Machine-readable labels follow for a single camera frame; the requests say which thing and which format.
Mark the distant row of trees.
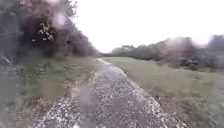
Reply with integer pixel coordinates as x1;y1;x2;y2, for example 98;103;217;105
101;34;224;72

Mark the row of trees and bushes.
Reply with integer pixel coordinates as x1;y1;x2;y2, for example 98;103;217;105
0;0;101;66

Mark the grass verge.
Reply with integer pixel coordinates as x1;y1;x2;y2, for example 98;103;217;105
0;54;103;128

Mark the grey gravel path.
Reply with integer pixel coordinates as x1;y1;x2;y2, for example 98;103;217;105
31;58;183;128

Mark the grass field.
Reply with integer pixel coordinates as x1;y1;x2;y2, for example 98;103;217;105
101;55;224;128

